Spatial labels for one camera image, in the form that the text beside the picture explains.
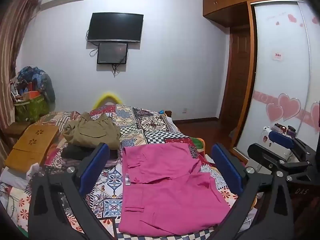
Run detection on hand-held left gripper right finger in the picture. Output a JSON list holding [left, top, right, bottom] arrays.
[[207, 144, 294, 240]]

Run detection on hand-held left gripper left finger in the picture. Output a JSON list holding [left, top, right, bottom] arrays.
[[28, 142, 118, 240]]

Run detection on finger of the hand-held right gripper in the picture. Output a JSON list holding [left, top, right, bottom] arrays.
[[247, 142, 312, 178], [269, 130, 310, 161]]

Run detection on pink pants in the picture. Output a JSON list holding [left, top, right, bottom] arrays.
[[118, 142, 231, 237]]

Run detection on folded khaki pants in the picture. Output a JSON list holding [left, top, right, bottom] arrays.
[[62, 112, 122, 150]]

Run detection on white device with red mark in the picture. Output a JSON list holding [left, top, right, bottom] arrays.
[[260, 126, 276, 146]]

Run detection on folded purple striped garment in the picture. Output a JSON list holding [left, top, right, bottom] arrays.
[[104, 155, 119, 168]]

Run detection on folded black garment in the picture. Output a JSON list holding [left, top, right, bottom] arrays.
[[62, 144, 118, 161]]

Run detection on wardrobe with white sliding doors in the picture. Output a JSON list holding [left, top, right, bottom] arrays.
[[234, 0, 320, 162]]

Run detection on wooden lap tray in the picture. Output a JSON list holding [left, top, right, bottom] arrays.
[[5, 124, 59, 173]]

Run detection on patchwork patterned bedspread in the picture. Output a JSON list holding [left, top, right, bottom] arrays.
[[0, 104, 258, 240]]

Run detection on yellow foam arch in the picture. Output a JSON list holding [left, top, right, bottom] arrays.
[[93, 92, 122, 109]]

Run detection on white cloth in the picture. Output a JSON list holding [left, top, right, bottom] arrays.
[[0, 164, 40, 191]]

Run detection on green fabric bag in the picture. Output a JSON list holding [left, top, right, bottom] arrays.
[[14, 94, 49, 123]]

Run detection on pile of mixed clothes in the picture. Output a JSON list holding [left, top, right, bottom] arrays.
[[11, 66, 56, 103]]

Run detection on striped brown curtain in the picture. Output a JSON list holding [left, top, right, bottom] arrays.
[[0, 0, 42, 155]]

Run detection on wooden overhead cabinet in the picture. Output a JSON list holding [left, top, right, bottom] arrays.
[[202, 0, 304, 28]]

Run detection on small black wall screen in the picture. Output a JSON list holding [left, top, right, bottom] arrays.
[[97, 42, 129, 65]]

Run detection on black wall television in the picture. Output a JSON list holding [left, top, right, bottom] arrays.
[[87, 12, 144, 43]]

